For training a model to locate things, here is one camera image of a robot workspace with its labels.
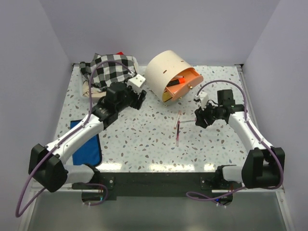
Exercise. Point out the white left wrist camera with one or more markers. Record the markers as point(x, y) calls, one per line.
point(136, 83)

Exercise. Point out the salmon top drawer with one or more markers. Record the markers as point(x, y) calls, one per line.
point(192, 79)

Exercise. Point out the aluminium frame rail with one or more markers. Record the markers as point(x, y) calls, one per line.
point(34, 188)

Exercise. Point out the orange black highlighter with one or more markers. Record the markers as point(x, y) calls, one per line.
point(176, 82)

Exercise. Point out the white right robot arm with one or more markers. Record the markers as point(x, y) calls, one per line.
point(263, 166)

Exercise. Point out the blue cloth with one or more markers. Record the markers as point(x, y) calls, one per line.
point(89, 153)

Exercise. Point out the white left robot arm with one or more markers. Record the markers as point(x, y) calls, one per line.
point(48, 163)

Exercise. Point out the beige folded cloth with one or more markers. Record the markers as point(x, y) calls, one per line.
point(87, 90)

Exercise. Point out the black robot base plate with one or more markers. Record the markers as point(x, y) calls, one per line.
point(158, 184)

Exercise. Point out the black white checkered cloth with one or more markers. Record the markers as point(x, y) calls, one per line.
point(107, 69)

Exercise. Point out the yellow drawer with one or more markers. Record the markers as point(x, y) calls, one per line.
point(166, 96)

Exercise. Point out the round beige drawer organizer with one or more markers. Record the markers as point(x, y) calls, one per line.
point(162, 69)

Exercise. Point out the grey-green bottom drawer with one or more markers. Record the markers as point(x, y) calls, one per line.
point(170, 102)

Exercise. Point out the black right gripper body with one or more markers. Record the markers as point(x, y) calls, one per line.
point(210, 114)

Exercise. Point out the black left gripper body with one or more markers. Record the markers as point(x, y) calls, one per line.
point(131, 99)

